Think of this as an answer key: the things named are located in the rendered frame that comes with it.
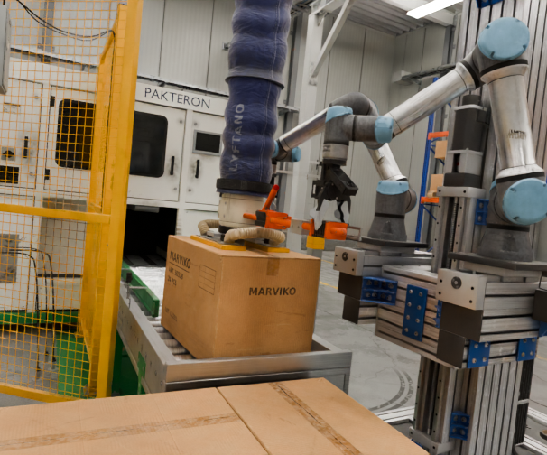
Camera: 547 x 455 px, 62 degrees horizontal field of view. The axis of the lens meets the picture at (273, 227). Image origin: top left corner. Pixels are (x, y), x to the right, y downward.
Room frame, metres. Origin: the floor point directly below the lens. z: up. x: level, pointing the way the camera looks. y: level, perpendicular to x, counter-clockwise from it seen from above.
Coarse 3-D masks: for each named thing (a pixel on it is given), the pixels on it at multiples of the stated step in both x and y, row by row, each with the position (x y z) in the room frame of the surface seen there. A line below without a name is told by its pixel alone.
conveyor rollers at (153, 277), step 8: (136, 272) 3.31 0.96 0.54; (144, 272) 3.33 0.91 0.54; (152, 272) 3.36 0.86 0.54; (160, 272) 3.39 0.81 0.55; (144, 280) 2.99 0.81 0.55; (152, 280) 3.02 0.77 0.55; (160, 280) 3.04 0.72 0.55; (152, 288) 2.82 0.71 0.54; (160, 288) 2.84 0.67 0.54; (136, 296) 2.53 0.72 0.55; (160, 296) 2.58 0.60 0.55; (160, 304) 2.40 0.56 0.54; (144, 312) 2.20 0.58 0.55; (160, 312) 2.23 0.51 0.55; (152, 320) 2.11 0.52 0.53; (160, 320) 2.13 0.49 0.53; (160, 328) 1.96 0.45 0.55; (160, 336) 1.87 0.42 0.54; (168, 336) 1.88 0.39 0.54; (168, 344) 1.79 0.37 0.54; (176, 344) 1.80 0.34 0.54; (176, 352) 1.71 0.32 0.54; (184, 352) 1.72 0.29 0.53
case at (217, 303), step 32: (192, 256) 1.74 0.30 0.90; (224, 256) 1.50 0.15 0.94; (256, 256) 1.56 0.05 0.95; (288, 256) 1.65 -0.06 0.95; (192, 288) 1.71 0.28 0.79; (224, 288) 1.51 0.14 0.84; (256, 288) 1.57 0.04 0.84; (288, 288) 1.63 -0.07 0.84; (192, 320) 1.68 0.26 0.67; (224, 320) 1.51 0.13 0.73; (256, 320) 1.57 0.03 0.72; (288, 320) 1.64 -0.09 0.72; (192, 352) 1.66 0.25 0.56; (224, 352) 1.52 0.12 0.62; (256, 352) 1.58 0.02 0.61; (288, 352) 1.65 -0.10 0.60
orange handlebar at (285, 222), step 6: (246, 216) 1.75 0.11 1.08; (252, 216) 1.71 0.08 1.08; (288, 216) 2.01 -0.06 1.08; (270, 222) 1.59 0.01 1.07; (276, 222) 1.55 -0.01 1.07; (282, 222) 1.52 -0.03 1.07; (288, 222) 1.49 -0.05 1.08; (306, 228) 1.40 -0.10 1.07; (336, 228) 1.29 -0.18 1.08; (342, 228) 1.30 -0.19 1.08; (336, 234) 1.29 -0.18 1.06; (342, 234) 1.30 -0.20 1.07
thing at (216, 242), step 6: (222, 234) 1.76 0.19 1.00; (198, 240) 1.85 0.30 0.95; (204, 240) 1.79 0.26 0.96; (210, 240) 1.77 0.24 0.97; (216, 240) 1.74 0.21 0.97; (222, 240) 1.74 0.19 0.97; (216, 246) 1.69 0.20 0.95; (222, 246) 1.64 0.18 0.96; (228, 246) 1.66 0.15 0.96; (234, 246) 1.67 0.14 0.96; (240, 246) 1.68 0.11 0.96
